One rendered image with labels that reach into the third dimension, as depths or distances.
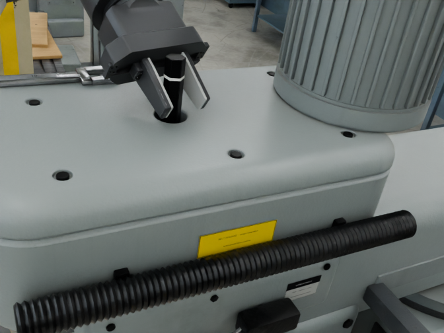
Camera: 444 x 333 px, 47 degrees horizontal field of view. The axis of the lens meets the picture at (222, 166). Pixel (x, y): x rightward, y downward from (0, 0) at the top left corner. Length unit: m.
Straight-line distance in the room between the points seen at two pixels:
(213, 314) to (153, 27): 0.33
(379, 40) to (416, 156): 0.35
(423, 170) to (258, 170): 0.41
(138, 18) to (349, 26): 0.22
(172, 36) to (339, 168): 0.23
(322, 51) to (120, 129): 0.24
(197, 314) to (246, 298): 0.06
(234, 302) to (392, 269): 0.28
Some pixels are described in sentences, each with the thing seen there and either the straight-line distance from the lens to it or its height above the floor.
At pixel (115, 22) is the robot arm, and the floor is 1.98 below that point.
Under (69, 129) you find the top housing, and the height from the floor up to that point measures 1.89.
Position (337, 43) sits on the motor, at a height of 1.99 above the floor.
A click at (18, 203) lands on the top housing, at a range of 0.45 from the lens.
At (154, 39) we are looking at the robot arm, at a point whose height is 1.97.
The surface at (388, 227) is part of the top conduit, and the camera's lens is 0.63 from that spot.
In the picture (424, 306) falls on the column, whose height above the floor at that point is 1.54.
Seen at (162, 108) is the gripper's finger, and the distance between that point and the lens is 0.53.
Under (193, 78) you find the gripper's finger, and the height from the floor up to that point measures 1.93.
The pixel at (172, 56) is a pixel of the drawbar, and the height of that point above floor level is 1.96.
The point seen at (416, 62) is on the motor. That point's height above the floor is 1.98.
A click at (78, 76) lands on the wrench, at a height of 1.90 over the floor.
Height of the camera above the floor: 2.16
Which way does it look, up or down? 33 degrees down
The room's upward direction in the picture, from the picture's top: 9 degrees clockwise
